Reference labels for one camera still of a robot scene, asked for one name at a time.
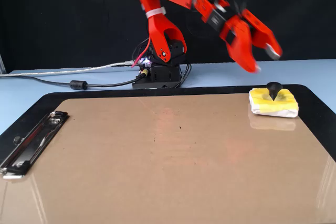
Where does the black mat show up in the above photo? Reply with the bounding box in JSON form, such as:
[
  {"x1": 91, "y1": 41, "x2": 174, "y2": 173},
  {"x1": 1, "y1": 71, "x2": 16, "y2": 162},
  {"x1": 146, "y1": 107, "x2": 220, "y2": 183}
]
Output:
[{"x1": 0, "y1": 83, "x2": 336, "y2": 162}]

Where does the black backdrop cloth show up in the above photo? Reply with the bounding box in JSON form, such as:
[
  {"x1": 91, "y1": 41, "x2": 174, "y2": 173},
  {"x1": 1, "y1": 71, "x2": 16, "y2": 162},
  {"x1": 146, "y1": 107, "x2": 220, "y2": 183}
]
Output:
[{"x1": 0, "y1": 0, "x2": 336, "y2": 74}]

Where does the metal clipboard clip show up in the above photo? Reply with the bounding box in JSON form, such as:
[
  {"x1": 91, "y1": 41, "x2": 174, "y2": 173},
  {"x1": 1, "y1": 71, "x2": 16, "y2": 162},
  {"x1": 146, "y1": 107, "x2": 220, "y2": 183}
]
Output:
[{"x1": 0, "y1": 110, "x2": 70, "y2": 180}]

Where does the black power cable with ferrite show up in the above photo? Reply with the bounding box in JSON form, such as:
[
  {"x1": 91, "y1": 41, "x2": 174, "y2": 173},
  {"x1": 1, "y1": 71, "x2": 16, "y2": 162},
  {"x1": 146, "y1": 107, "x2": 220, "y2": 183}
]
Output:
[{"x1": 0, "y1": 72, "x2": 148, "y2": 91}]

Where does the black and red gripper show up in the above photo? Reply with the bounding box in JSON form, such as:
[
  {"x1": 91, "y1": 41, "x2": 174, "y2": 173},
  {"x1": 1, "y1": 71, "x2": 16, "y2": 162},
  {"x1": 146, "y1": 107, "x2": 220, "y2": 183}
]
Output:
[{"x1": 201, "y1": 6, "x2": 284, "y2": 74}]

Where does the brown clipboard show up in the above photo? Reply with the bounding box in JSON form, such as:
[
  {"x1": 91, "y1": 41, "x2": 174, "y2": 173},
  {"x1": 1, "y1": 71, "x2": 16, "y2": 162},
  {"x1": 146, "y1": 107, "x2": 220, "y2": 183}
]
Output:
[{"x1": 0, "y1": 93, "x2": 336, "y2": 224}]

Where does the yellow sponge with black knob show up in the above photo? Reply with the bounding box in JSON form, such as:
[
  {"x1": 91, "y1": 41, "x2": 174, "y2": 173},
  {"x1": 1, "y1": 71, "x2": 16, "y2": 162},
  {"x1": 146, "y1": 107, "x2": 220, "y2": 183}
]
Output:
[{"x1": 247, "y1": 81, "x2": 300, "y2": 119}]

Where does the white zip tie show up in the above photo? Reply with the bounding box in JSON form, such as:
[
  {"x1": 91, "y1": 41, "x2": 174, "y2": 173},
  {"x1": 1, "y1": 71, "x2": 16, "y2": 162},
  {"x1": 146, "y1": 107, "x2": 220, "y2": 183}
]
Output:
[{"x1": 145, "y1": 7, "x2": 167, "y2": 19}]

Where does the red wire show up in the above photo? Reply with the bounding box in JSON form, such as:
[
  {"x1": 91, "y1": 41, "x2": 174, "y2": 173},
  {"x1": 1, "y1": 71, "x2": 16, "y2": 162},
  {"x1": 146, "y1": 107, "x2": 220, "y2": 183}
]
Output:
[{"x1": 131, "y1": 36, "x2": 153, "y2": 69}]

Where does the black robot base with board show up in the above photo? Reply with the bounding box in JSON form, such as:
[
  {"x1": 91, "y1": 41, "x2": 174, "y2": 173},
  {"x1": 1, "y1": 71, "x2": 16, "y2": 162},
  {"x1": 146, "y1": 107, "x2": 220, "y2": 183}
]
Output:
[{"x1": 132, "y1": 39, "x2": 187, "y2": 90}]

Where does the silver usb cable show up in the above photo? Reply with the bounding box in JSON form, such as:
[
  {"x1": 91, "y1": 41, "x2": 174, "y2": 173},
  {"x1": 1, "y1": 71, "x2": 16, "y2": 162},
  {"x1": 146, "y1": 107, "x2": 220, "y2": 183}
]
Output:
[{"x1": 0, "y1": 61, "x2": 135, "y2": 78}]

